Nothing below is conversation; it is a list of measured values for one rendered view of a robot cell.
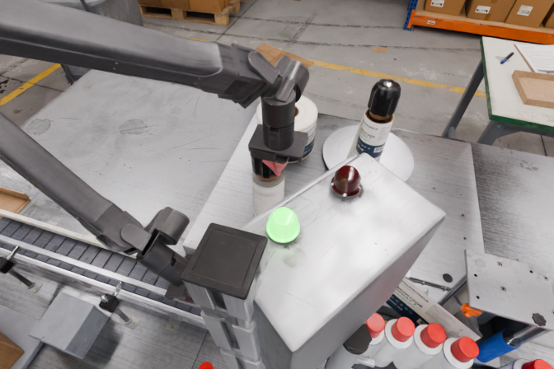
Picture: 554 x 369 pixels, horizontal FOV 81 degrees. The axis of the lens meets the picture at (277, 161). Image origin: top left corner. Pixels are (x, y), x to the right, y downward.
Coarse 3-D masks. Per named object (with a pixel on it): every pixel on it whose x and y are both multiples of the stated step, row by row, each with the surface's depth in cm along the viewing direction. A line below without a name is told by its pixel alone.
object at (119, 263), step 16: (0, 224) 95; (16, 224) 95; (16, 240) 91; (32, 240) 91; (48, 240) 91; (64, 240) 92; (32, 256) 88; (80, 256) 88; (96, 256) 88; (112, 256) 88; (128, 256) 88; (80, 272) 85; (128, 272) 85; (144, 272) 85; (128, 288) 82; (176, 304) 80; (352, 368) 73; (368, 368) 71; (384, 368) 71
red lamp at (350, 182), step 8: (344, 168) 28; (352, 168) 27; (336, 176) 27; (344, 176) 27; (352, 176) 27; (360, 176) 28; (336, 184) 28; (344, 184) 27; (352, 184) 27; (360, 184) 28; (336, 192) 28; (344, 192) 28; (352, 192) 28
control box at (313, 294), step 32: (352, 160) 31; (320, 192) 29; (384, 192) 29; (416, 192) 29; (256, 224) 26; (320, 224) 26; (352, 224) 26; (384, 224) 26; (416, 224) 26; (288, 256) 24; (320, 256) 24; (352, 256) 24; (384, 256) 24; (416, 256) 31; (256, 288) 23; (288, 288) 23; (320, 288) 23; (352, 288) 23; (384, 288) 30; (256, 320) 25; (288, 320) 21; (320, 320) 21; (352, 320) 29; (288, 352) 21; (320, 352) 28
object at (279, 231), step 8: (280, 208) 25; (288, 208) 25; (272, 216) 24; (280, 216) 24; (288, 216) 24; (296, 216) 25; (272, 224) 24; (280, 224) 24; (288, 224) 24; (296, 224) 24; (272, 232) 25; (280, 232) 24; (288, 232) 24; (296, 232) 25; (272, 240) 25; (280, 240) 25; (288, 240) 25
